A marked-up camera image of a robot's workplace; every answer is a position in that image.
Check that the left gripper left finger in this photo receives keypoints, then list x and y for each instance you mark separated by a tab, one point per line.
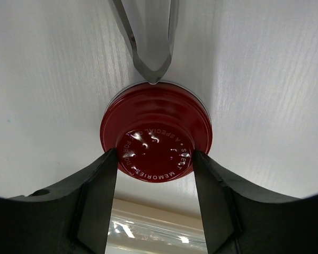
70	216

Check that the metal serving tongs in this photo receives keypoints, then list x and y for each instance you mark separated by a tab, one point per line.
148	28

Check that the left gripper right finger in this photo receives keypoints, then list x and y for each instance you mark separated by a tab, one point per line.
239	216

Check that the silver tin lid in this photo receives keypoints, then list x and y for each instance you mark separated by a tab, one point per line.
155	130

